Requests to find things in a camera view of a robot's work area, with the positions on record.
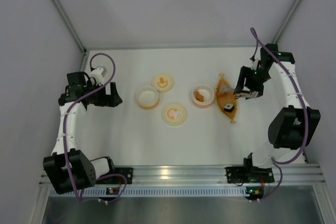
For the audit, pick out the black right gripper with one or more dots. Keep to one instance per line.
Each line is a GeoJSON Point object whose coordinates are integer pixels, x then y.
{"type": "Point", "coordinates": [247, 82]}

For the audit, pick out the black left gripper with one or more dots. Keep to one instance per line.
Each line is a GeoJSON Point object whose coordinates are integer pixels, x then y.
{"type": "Point", "coordinates": [105, 96]}

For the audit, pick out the black white sushi roll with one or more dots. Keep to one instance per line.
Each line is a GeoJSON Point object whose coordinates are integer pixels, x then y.
{"type": "Point", "coordinates": [229, 107]}

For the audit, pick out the orange fried food piece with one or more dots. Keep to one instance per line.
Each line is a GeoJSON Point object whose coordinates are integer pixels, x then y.
{"type": "Point", "coordinates": [199, 97]}

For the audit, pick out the cream lid pink handle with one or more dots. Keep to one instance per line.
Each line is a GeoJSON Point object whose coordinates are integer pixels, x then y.
{"type": "Point", "coordinates": [174, 114]}

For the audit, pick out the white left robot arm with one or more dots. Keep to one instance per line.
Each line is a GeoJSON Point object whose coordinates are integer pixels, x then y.
{"type": "Point", "coordinates": [68, 168]}

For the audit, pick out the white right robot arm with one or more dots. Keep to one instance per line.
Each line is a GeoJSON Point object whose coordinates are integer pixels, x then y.
{"type": "Point", "coordinates": [293, 127]}

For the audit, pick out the yellow lunch bowl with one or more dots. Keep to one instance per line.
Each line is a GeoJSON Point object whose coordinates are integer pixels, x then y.
{"type": "Point", "coordinates": [147, 97]}

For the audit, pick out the pink lunch bowl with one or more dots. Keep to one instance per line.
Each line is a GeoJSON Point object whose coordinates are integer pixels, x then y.
{"type": "Point", "coordinates": [208, 94]}

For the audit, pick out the woven boat-shaped basket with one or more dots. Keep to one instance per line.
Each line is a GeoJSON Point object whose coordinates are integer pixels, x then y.
{"type": "Point", "coordinates": [223, 95]}

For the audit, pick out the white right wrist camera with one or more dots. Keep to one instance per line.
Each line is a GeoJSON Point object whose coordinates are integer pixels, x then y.
{"type": "Point", "coordinates": [254, 62]}

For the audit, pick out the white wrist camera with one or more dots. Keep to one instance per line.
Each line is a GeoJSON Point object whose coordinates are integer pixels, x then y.
{"type": "Point", "coordinates": [254, 62]}
{"type": "Point", "coordinates": [98, 75]}

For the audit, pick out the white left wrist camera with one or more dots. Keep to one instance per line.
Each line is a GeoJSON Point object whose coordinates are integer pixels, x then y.
{"type": "Point", "coordinates": [98, 75]}

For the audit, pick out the cream lid orange handle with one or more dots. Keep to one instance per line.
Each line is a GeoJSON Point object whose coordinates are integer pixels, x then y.
{"type": "Point", "coordinates": [163, 82]}

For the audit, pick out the left aluminium frame post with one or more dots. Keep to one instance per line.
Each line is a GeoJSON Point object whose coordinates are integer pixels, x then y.
{"type": "Point", "coordinates": [66, 20]}

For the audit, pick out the aluminium frame post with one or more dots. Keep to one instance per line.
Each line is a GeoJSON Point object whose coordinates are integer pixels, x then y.
{"type": "Point", "coordinates": [66, 20]}
{"type": "Point", "coordinates": [293, 8]}

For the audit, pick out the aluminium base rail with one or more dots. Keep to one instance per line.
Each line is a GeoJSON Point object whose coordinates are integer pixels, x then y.
{"type": "Point", "coordinates": [202, 181]}

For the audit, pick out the right aluminium frame post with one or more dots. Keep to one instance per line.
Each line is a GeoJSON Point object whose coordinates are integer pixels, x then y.
{"type": "Point", "coordinates": [293, 8]}

